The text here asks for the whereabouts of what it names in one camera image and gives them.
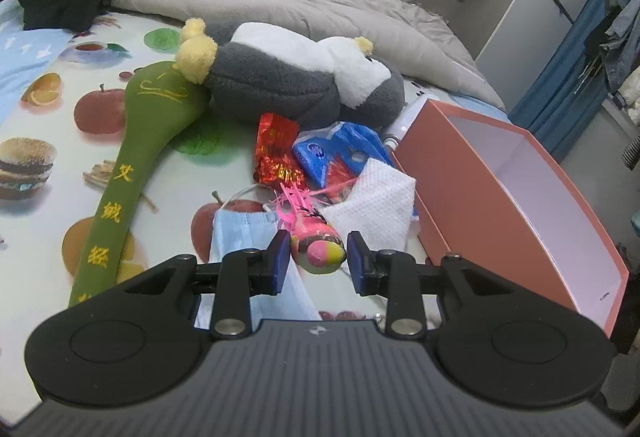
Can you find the red foil snack packet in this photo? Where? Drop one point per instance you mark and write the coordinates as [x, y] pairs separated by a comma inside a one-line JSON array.
[[272, 142]]

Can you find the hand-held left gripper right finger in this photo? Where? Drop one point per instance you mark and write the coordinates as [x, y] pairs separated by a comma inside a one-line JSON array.
[[356, 262]]

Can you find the fruit print tablecloth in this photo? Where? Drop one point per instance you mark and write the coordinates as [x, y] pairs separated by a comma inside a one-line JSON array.
[[65, 217]]

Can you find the blue plastic packet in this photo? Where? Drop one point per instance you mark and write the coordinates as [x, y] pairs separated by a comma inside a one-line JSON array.
[[320, 152]]

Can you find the hanging white puffer jacket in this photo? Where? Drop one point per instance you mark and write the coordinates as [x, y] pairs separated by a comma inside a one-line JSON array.
[[631, 92]]

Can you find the orange cardboard box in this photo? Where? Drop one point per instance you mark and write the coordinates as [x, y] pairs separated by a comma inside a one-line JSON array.
[[450, 197]]

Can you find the hanging grey striped sweater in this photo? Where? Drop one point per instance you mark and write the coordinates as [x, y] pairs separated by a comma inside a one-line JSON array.
[[632, 154]]

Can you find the blue face mask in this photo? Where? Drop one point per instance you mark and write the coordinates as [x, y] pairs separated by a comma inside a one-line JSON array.
[[240, 232]]

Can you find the pink yellow toy bird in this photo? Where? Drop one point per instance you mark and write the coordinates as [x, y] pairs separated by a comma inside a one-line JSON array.
[[317, 252]]

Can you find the green plush massage hammer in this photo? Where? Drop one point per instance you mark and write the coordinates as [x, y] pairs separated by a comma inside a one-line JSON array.
[[150, 117]]

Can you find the white textured wipe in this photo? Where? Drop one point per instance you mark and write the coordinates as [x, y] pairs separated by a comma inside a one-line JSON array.
[[375, 202]]

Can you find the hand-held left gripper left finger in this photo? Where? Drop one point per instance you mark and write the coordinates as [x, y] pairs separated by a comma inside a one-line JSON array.
[[280, 262]]

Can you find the hanging denim garment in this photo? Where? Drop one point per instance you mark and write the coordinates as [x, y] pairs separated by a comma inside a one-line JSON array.
[[620, 42]]

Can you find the grey white penguin plush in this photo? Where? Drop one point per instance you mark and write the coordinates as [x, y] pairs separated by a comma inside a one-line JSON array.
[[280, 82]]

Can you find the grey wardrobe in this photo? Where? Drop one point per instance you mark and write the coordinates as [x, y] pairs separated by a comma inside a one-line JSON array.
[[500, 17]]

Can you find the white tube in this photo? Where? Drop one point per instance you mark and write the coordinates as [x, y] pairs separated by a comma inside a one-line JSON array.
[[400, 127]]

